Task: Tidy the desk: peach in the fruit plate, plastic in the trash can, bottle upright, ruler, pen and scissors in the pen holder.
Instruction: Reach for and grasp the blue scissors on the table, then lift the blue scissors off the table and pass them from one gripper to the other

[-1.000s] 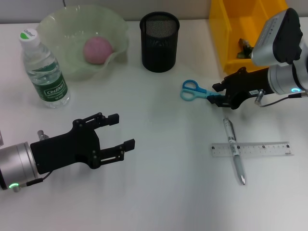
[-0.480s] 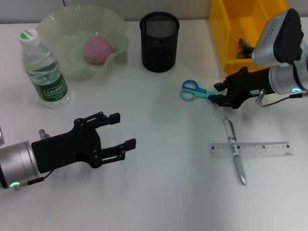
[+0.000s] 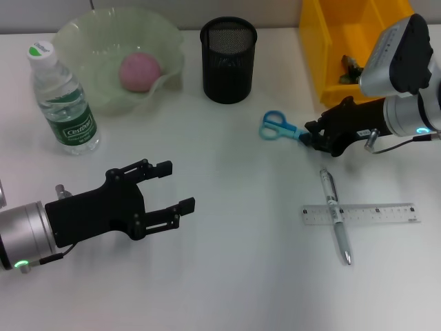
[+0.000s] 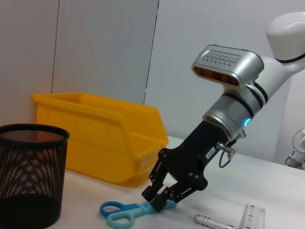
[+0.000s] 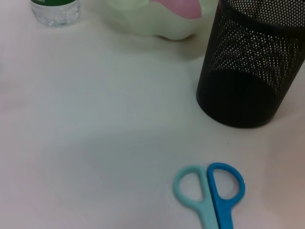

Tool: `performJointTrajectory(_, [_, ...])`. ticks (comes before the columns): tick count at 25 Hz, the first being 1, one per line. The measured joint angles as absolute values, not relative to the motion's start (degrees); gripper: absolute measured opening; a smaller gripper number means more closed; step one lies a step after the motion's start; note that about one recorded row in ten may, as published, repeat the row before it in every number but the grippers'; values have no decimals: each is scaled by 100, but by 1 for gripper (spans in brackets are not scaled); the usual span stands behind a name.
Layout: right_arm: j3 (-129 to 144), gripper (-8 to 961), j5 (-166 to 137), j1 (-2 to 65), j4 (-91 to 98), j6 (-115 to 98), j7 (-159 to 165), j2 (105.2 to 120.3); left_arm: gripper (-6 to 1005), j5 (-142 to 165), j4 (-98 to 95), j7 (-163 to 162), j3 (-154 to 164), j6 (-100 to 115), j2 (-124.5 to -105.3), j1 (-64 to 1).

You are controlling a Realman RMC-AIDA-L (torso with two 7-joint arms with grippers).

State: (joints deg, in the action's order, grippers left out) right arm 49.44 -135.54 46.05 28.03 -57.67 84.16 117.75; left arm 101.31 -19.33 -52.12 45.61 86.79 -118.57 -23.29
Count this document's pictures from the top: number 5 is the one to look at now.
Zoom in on pink peach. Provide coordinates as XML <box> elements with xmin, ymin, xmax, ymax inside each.
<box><xmin>149</xmin><ymin>0</ymin><xmax>203</xmax><ymax>20</ymax></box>

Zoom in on blue cyan scissors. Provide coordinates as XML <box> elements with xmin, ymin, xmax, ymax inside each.
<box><xmin>173</xmin><ymin>162</ymin><xmax>246</xmax><ymax>229</ymax></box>

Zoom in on clear water bottle green label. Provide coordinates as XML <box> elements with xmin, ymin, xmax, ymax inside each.
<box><xmin>30</xmin><ymin>0</ymin><xmax>81</xmax><ymax>28</ymax></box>

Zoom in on black mesh pen cup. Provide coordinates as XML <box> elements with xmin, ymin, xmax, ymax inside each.
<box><xmin>196</xmin><ymin>0</ymin><xmax>305</xmax><ymax>129</ymax></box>

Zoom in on green glass fruit bowl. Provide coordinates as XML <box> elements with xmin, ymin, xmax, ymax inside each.
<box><xmin>102</xmin><ymin>0</ymin><xmax>221</xmax><ymax>42</ymax></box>

